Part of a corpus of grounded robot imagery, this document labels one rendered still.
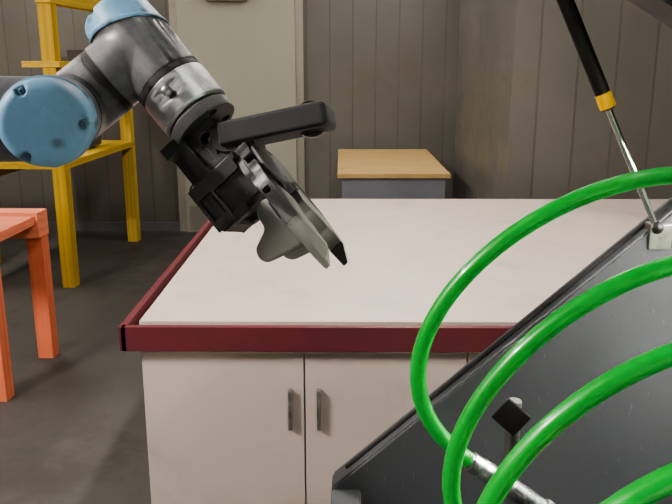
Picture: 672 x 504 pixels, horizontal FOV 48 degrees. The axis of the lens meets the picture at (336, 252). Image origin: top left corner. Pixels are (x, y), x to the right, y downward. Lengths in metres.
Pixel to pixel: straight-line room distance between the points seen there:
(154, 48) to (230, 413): 1.44
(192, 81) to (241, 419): 1.44
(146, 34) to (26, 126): 0.19
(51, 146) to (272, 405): 1.50
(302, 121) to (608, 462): 0.62
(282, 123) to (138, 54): 0.16
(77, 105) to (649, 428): 0.80
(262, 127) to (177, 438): 1.51
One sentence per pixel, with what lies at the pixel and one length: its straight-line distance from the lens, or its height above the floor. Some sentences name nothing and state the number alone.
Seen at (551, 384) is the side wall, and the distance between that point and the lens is 1.02.
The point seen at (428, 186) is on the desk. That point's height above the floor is 0.70.
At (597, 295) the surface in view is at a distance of 0.56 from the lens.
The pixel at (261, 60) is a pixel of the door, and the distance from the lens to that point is 6.74.
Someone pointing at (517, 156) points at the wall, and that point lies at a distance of 4.17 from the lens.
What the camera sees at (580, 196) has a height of 1.40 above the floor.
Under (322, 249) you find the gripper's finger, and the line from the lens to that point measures 0.71.
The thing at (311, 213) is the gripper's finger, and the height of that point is 1.35.
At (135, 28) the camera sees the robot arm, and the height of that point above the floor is 1.54.
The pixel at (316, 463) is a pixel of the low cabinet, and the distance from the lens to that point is 2.16.
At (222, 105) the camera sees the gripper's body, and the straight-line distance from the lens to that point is 0.79.
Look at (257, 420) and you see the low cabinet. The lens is 2.11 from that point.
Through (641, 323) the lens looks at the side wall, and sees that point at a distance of 1.03.
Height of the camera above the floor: 1.51
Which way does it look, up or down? 14 degrees down
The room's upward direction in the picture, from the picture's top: straight up
